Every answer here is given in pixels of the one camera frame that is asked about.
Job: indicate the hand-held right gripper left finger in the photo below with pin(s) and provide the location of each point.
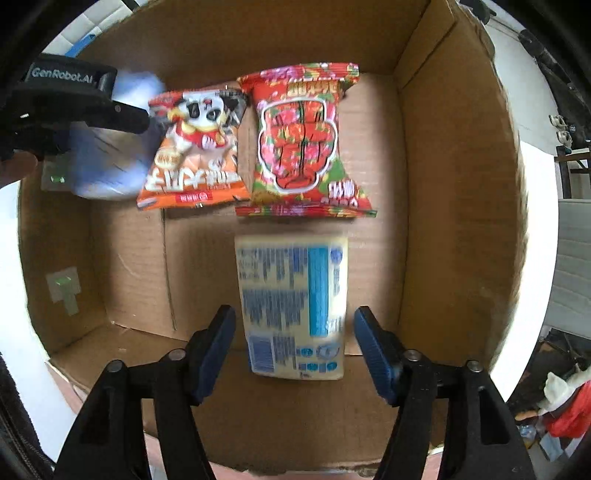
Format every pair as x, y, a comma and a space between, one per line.
213, 355

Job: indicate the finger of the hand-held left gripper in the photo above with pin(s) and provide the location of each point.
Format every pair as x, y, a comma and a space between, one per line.
129, 115

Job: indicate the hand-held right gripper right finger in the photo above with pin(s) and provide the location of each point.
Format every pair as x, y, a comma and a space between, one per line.
376, 357

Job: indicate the pale blue soft pack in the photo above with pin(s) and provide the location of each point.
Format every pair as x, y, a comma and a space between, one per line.
111, 157

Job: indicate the orange panda snack packet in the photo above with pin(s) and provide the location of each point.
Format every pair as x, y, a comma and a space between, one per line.
196, 152

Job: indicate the white blue-print tissue pack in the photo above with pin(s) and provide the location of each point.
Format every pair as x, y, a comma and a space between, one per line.
295, 304

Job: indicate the red floral snack packet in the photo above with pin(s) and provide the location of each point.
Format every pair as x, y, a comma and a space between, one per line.
302, 138

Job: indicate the cardboard box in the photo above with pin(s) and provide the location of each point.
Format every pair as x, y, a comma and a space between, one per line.
443, 194

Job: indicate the person's left hand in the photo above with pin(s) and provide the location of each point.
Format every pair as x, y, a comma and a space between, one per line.
16, 168

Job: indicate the red and white cloth pile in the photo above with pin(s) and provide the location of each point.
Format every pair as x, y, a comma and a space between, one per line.
565, 406

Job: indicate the dark metal rack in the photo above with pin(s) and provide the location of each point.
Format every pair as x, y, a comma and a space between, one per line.
572, 157

